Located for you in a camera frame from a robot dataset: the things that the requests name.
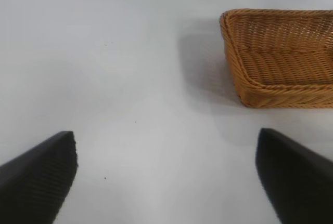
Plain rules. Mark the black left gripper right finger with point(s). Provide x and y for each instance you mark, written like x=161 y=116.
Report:
x=296 y=182

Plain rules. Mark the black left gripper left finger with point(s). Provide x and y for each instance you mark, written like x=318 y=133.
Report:
x=33 y=182

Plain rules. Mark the tan woven wicker basket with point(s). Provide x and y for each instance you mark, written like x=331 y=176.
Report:
x=281 y=60

